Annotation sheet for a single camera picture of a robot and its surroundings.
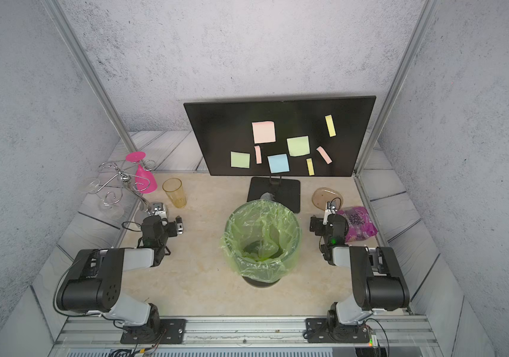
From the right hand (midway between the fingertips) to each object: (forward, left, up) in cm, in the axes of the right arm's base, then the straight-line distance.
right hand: (328, 215), depth 94 cm
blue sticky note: (+12, +21, +19) cm, 30 cm away
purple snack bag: (-2, -13, -3) cm, 14 cm away
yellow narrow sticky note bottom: (+11, +8, +17) cm, 22 cm away
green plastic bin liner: (-10, +28, -3) cm, 30 cm away
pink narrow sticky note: (+11, +5, +25) cm, 28 cm away
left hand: (-1, +66, +1) cm, 66 cm away
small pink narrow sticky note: (+12, +29, +23) cm, 39 cm away
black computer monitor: (+63, +51, +2) cm, 81 cm away
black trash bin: (-26, +28, -7) cm, 39 cm away
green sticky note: (+14, +36, +18) cm, 43 cm away
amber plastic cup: (+10, +66, +6) cm, 67 cm away
